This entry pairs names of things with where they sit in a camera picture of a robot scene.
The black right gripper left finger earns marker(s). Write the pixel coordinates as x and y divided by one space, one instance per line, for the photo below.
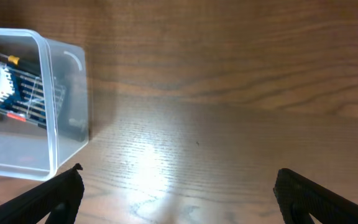
58 200

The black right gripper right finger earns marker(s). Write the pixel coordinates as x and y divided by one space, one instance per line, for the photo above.
301 201

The blue precision screwdriver set case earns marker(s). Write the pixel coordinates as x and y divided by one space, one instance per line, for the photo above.
22 93

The black yellow screwdriver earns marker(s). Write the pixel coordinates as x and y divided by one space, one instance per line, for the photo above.
22 64

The claw hammer orange handle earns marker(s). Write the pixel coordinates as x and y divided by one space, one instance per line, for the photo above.
20 117

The clear plastic container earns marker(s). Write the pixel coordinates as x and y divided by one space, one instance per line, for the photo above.
30 152

